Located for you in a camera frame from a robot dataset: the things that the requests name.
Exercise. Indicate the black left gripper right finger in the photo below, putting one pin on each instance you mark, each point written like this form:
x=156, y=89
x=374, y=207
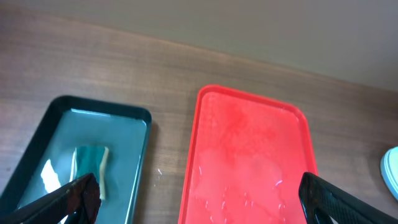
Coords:
x=322, y=202

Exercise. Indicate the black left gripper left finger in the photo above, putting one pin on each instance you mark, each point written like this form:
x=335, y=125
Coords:
x=76, y=202

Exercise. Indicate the green and yellow sponge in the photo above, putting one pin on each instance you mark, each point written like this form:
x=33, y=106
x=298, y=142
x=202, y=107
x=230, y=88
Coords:
x=91, y=159

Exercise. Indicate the light blue plate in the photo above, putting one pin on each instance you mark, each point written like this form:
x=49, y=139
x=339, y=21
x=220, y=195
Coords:
x=389, y=173

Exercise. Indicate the black water tray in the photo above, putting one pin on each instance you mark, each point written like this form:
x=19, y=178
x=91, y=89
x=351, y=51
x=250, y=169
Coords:
x=72, y=123

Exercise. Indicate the red plastic tray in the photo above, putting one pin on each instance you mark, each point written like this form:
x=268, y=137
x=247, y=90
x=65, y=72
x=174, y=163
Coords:
x=246, y=159

